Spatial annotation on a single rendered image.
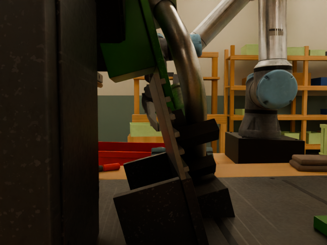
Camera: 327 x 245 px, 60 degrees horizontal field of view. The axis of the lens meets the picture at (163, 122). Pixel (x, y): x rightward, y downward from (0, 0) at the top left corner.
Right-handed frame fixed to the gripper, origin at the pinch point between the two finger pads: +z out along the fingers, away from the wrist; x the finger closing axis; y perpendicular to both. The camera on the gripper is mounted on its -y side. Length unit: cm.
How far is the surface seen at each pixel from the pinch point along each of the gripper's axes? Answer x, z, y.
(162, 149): -0.2, 10.0, -5.8
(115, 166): 11.2, 12.5, -2.3
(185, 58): -0.1, 14.8, -42.6
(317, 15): -381, -448, 318
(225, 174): -14.4, 16.7, -6.6
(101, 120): 83, -270, 456
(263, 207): -14.0, 28.4, -24.1
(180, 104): -1.6, 12.1, -28.7
